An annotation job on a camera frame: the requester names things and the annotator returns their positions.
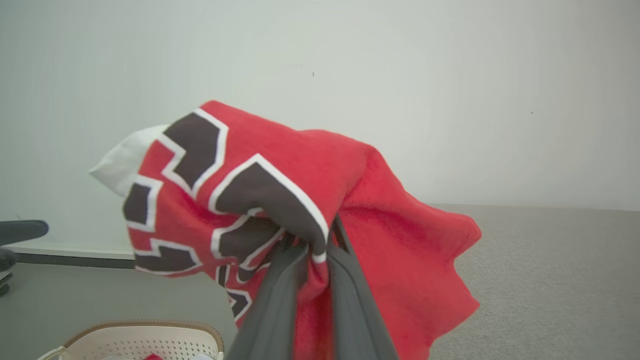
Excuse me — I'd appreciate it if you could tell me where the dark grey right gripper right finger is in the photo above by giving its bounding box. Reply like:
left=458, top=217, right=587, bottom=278
left=327, top=215, right=400, bottom=360

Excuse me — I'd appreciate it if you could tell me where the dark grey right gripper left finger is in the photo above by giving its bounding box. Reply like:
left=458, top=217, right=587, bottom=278
left=224, top=239, right=310, bottom=360

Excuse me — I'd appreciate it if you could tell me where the red shirt with black print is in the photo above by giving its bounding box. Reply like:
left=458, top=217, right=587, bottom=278
left=89, top=100, right=483, bottom=360

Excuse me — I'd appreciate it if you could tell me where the cream perforated laundry basket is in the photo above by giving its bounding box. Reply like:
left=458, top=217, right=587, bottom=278
left=37, top=320, right=225, bottom=360

